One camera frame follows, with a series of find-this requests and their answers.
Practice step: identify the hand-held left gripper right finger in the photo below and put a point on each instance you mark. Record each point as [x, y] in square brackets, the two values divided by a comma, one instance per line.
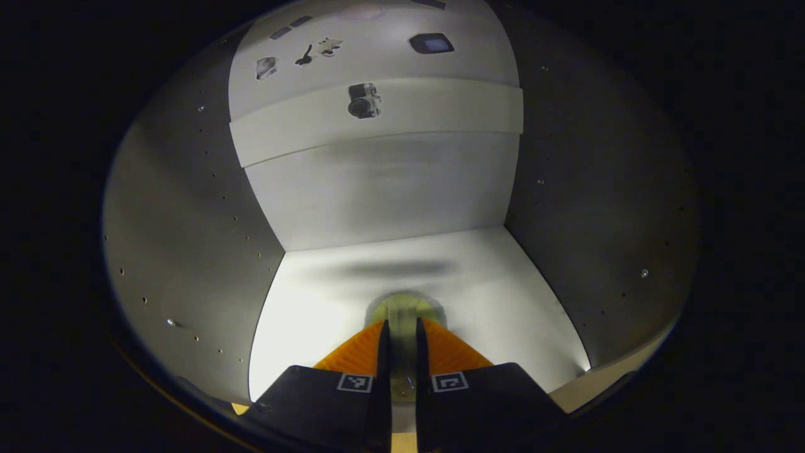
[424, 421]

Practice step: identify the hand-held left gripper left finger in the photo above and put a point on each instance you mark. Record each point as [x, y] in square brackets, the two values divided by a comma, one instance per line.
[382, 415]

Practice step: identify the olive green bottle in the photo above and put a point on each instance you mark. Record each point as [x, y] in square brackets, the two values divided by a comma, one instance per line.
[402, 314]

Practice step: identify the dark grey cabinet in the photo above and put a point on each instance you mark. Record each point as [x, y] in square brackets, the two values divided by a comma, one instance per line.
[188, 220]

